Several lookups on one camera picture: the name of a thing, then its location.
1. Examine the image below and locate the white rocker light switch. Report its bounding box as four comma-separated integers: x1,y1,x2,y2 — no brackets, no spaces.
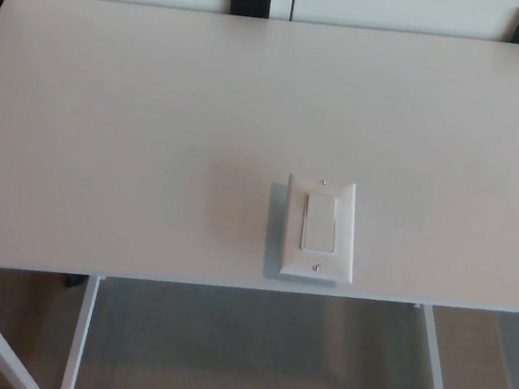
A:
274,172,368,286

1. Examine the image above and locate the grey switch base plate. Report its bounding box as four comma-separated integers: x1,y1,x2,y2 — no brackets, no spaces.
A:
258,181,352,289

